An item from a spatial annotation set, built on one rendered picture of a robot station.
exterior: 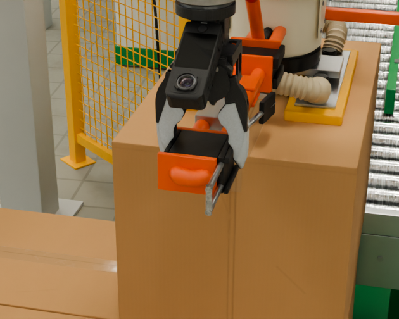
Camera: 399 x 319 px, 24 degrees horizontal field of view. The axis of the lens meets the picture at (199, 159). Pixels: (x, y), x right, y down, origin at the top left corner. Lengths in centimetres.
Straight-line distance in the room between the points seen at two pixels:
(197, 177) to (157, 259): 51
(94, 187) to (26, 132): 55
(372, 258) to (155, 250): 87
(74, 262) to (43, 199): 117
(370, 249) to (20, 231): 86
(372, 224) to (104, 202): 150
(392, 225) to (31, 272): 86
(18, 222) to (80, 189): 130
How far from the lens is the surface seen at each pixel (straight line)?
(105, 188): 364
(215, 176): 108
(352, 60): 183
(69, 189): 365
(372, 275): 236
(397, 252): 232
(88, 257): 220
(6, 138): 325
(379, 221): 228
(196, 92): 102
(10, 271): 217
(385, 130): 290
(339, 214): 148
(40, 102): 322
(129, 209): 156
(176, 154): 112
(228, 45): 114
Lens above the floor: 172
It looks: 26 degrees down
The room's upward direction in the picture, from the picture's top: straight up
